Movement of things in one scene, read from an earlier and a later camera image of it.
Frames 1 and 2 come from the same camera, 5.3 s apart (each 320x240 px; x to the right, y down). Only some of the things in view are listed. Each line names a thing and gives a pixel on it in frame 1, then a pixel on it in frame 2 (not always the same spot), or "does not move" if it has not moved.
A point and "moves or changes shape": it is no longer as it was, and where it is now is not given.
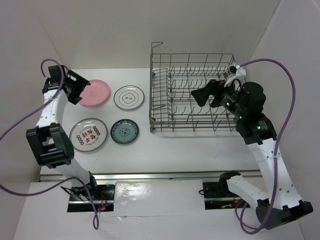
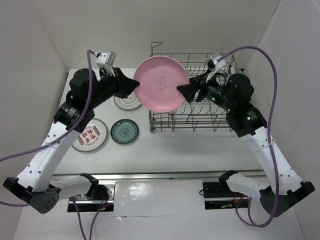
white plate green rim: (129, 97) does not move
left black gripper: (80, 83) → (125, 85)
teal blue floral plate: (124, 131) does not move
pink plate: (96, 93) moves or changes shape
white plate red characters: (88, 134) does not move
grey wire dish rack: (172, 107) does not move
